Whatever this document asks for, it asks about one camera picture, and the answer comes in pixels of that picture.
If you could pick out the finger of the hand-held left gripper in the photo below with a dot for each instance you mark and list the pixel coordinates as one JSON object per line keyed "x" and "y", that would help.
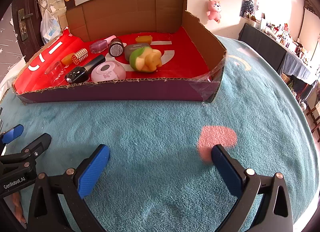
{"x": 41, "y": 144}
{"x": 13, "y": 134}

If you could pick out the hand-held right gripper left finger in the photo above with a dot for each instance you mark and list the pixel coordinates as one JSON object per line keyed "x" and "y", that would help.
{"x": 93, "y": 172}

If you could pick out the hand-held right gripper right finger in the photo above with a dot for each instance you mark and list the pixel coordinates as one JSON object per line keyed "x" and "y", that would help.
{"x": 226, "y": 169}

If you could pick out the black nail polish bottle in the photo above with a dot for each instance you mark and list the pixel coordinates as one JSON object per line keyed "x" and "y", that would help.
{"x": 77, "y": 75}

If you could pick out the cardboard box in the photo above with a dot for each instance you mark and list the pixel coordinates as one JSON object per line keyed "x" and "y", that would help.
{"x": 112, "y": 91}

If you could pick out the orange soap bar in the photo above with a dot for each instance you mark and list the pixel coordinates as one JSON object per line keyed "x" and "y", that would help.
{"x": 67, "y": 59}
{"x": 143, "y": 39}

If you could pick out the studded metal cylinder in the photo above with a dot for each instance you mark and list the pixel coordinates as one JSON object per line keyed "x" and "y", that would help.
{"x": 80, "y": 56}

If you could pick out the pink oval gadget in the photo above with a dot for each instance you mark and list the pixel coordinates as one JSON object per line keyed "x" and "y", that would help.
{"x": 107, "y": 71}

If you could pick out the pink nail polish bottle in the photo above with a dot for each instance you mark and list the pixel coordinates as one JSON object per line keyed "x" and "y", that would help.
{"x": 98, "y": 46}

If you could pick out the green turtle toy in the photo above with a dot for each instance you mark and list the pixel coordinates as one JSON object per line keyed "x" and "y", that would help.
{"x": 145, "y": 61}

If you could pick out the brown square compact case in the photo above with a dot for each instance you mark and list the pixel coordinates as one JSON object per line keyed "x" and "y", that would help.
{"x": 131, "y": 49}

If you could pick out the person's left hand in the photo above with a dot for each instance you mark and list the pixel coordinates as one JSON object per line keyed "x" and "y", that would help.
{"x": 18, "y": 207}

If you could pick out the dark wooden door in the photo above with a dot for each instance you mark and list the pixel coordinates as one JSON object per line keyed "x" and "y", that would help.
{"x": 32, "y": 34}

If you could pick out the white plastic bag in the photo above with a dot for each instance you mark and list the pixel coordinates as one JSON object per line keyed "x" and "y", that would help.
{"x": 50, "y": 31}

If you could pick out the red printed bag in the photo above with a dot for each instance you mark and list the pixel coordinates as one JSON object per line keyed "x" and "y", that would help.
{"x": 185, "y": 54}

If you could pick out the cluttered toiletry bottles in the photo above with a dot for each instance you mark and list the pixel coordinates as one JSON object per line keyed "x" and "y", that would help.
{"x": 287, "y": 36}

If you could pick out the pink plush toy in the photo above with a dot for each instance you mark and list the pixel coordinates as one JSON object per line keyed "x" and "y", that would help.
{"x": 213, "y": 11}

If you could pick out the white wardrobe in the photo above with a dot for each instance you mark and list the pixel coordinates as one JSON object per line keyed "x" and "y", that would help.
{"x": 310, "y": 26}

